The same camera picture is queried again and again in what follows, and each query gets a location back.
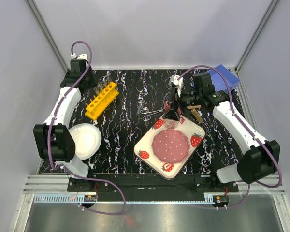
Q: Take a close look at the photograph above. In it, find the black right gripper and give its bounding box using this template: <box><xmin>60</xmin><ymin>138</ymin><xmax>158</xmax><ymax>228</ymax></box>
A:
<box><xmin>162</xmin><ymin>87</ymin><xmax>202</xmax><ymax>121</ymax></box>

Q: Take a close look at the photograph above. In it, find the yellow test tube rack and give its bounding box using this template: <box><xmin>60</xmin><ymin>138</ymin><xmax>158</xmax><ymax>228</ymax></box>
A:
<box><xmin>85</xmin><ymin>82</ymin><xmax>119</xmax><ymax>120</ymax></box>

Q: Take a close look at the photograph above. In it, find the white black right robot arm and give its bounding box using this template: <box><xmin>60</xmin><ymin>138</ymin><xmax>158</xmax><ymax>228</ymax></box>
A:
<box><xmin>165</xmin><ymin>72</ymin><xmax>282</xmax><ymax>192</ymax></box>

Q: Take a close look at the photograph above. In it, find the blue plastic box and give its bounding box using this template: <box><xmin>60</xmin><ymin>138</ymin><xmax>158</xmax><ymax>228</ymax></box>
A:
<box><xmin>207</xmin><ymin>64</ymin><xmax>240</xmax><ymax>93</ymax></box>

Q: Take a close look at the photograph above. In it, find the wooden test tube clamp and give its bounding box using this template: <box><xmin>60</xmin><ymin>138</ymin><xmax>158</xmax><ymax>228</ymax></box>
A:
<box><xmin>187</xmin><ymin>105</ymin><xmax>202</xmax><ymax>110</ymax></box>

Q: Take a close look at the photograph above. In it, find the pink polka dot plate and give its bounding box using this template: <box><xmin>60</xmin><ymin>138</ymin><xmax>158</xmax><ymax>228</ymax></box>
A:
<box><xmin>151</xmin><ymin>129</ymin><xmax>191</xmax><ymax>164</ymax></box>

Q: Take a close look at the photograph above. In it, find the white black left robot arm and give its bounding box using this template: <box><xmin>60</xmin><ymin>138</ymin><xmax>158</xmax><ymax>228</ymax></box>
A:
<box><xmin>33</xmin><ymin>57</ymin><xmax>96</xmax><ymax>191</ymax></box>

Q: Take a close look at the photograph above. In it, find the clear glass test tube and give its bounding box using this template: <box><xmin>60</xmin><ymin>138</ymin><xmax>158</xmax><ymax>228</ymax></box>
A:
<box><xmin>97</xmin><ymin>82</ymin><xmax>104</xmax><ymax>93</ymax></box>
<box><xmin>94</xmin><ymin>87</ymin><xmax>100</xmax><ymax>98</ymax></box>
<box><xmin>106</xmin><ymin>73</ymin><xmax>112</xmax><ymax>85</ymax></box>

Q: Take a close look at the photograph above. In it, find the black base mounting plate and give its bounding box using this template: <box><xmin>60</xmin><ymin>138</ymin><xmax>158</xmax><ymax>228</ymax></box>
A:
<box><xmin>67</xmin><ymin>174</ymin><xmax>239</xmax><ymax>203</ymax></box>

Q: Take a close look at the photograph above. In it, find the strawberry print white tray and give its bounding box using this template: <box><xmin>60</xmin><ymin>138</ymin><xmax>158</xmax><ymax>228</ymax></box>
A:
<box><xmin>133</xmin><ymin>116</ymin><xmax>205</xmax><ymax>180</ymax></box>

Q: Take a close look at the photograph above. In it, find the white round dish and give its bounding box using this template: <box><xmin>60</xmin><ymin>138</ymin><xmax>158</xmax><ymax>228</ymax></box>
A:
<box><xmin>69</xmin><ymin>123</ymin><xmax>102</xmax><ymax>160</ymax></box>

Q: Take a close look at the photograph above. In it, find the pink patterned mug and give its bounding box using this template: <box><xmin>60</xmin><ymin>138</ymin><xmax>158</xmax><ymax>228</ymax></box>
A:
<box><xmin>163</xmin><ymin>101</ymin><xmax>181</xmax><ymax>130</ymax></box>

